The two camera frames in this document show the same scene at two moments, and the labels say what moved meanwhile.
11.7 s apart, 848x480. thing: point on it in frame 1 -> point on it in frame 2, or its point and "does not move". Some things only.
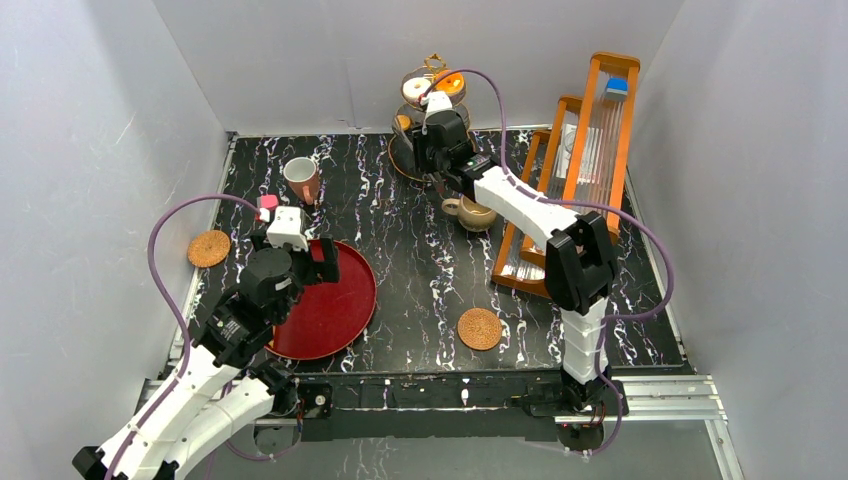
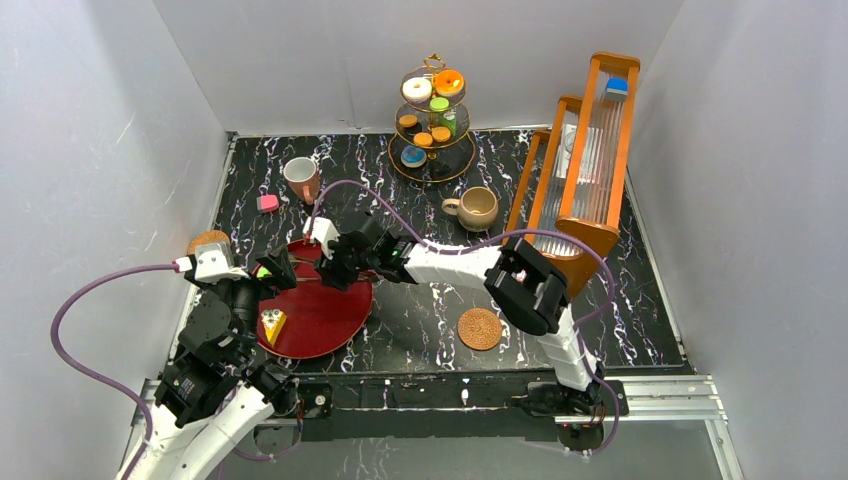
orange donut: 451,84 does not move
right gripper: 420,140 -> 329,270
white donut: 414,86 does not move
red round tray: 328,317 does not move
